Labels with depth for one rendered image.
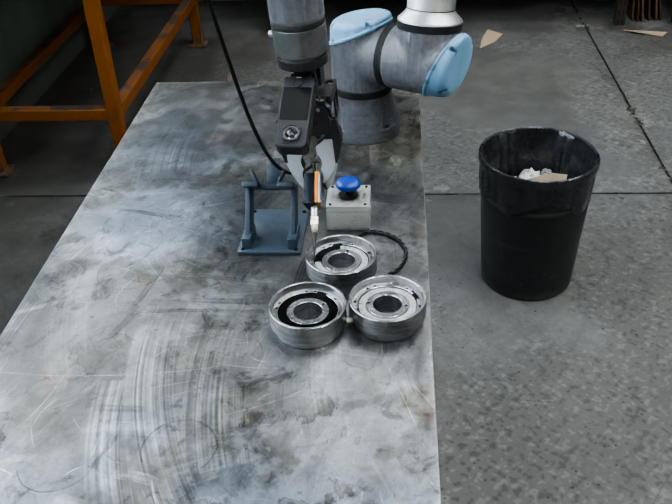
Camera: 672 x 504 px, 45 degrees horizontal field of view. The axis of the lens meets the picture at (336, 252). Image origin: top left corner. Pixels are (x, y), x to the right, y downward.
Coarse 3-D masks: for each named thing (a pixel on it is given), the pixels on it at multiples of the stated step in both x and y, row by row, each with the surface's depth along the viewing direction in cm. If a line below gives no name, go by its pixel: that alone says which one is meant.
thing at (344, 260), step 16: (320, 240) 123; (336, 240) 124; (352, 240) 124; (336, 256) 122; (352, 256) 121; (368, 256) 121; (320, 272) 116; (336, 272) 118; (352, 272) 116; (368, 272) 117
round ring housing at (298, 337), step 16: (288, 288) 114; (304, 288) 115; (320, 288) 114; (336, 288) 113; (272, 304) 111; (304, 304) 113; (320, 304) 112; (272, 320) 108; (304, 320) 109; (320, 320) 109; (336, 320) 107; (288, 336) 107; (304, 336) 106; (320, 336) 107; (336, 336) 110
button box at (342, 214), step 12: (336, 192) 134; (360, 192) 133; (336, 204) 130; (348, 204) 130; (360, 204) 130; (336, 216) 131; (348, 216) 131; (360, 216) 131; (336, 228) 132; (348, 228) 132; (360, 228) 132
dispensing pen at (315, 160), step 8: (312, 160) 123; (320, 160) 124; (312, 168) 124; (304, 176) 122; (312, 176) 121; (304, 184) 121; (312, 184) 121; (304, 192) 121; (312, 192) 121; (304, 200) 121; (312, 200) 121; (312, 208) 122; (312, 216) 122; (312, 224) 121; (312, 232) 122
